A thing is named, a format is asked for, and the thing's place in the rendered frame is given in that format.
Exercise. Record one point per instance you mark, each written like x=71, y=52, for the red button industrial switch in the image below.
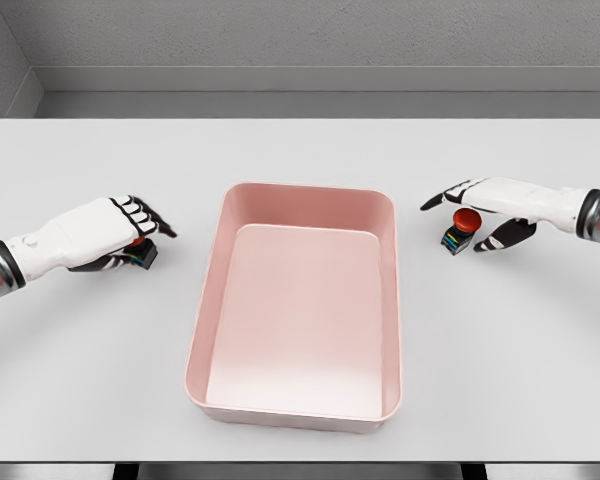
x=145, y=254
x=461, y=231

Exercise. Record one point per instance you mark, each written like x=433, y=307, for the pink rectangular basket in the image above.
x=295, y=305

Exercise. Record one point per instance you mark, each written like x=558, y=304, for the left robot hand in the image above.
x=97, y=225

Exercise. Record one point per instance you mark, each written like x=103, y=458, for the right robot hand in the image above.
x=505, y=197

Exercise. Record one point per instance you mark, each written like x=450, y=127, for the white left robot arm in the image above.
x=17, y=257

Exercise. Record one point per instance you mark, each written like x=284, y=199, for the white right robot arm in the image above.
x=587, y=210

